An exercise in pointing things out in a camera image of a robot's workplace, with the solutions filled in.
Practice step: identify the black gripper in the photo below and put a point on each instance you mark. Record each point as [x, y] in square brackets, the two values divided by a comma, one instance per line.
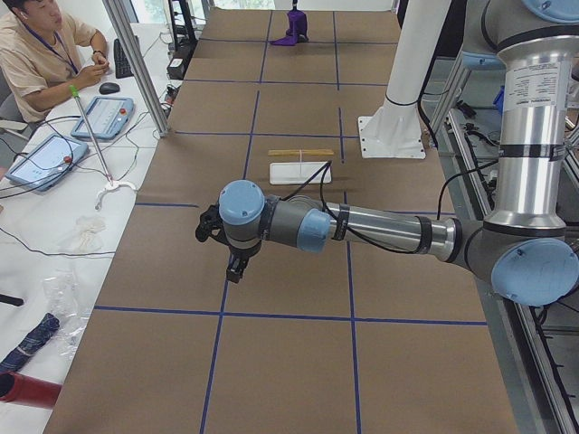
[238, 253]

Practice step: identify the purple towel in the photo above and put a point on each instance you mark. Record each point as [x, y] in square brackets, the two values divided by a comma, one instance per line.
[297, 31]

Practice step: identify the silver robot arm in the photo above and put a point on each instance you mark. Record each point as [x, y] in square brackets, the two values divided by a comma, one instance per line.
[519, 247]

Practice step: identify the wooden bar towel rack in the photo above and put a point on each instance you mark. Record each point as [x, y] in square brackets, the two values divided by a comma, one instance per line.
[295, 169]

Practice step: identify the reacher grabber stick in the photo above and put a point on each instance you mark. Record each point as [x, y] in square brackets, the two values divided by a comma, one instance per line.
[112, 184]

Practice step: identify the white crumpled cloth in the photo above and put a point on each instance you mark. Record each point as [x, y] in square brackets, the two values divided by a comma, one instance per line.
[85, 236]

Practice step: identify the clear plastic bag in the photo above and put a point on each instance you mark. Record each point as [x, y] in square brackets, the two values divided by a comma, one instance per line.
[71, 302]

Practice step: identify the far blue teach pendant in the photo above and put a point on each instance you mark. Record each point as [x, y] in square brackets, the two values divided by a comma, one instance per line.
[107, 115]

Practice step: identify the blue teach pendant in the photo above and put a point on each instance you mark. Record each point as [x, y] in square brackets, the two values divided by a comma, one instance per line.
[48, 163]
[107, 115]

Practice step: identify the dark blue folded umbrella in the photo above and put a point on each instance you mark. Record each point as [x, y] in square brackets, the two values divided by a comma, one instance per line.
[33, 342]

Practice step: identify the black box with label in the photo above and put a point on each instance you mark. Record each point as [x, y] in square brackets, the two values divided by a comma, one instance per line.
[176, 69]

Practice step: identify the near blue teach pendant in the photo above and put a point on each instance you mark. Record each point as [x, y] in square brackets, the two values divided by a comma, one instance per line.
[48, 163]

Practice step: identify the black computer mouse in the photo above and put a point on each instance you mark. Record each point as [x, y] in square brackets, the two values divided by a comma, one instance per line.
[108, 88]

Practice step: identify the black keyboard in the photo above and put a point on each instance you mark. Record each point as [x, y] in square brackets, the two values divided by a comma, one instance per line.
[122, 66]

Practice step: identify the red cylinder tube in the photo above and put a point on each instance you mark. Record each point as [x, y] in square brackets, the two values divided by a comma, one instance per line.
[28, 391]

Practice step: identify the seated man beige shirt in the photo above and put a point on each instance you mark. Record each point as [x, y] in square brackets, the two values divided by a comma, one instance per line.
[44, 52]

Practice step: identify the blue storage bin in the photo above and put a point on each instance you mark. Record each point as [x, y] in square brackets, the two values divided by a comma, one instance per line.
[498, 101]

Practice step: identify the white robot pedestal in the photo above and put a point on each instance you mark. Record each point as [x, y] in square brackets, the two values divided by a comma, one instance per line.
[394, 131]

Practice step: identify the aluminium frame post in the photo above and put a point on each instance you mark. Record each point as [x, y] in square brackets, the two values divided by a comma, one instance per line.
[121, 24]

